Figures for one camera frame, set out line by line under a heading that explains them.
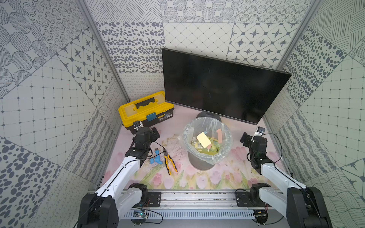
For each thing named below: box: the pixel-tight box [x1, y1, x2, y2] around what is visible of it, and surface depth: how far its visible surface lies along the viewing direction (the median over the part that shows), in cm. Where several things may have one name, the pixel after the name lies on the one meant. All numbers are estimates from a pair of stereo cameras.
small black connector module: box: [253, 209, 269, 225], surface depth 73 cm
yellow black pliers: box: [163, 149, 178, 176], surface depth 88 cm
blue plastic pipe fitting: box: [149, 147, 164, 165], surface depth 88 cm
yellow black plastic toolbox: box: [118, 90, 175, 135], surface depth 95 cm
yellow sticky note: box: [196, 131, 212, 149], surface depth 77 cm
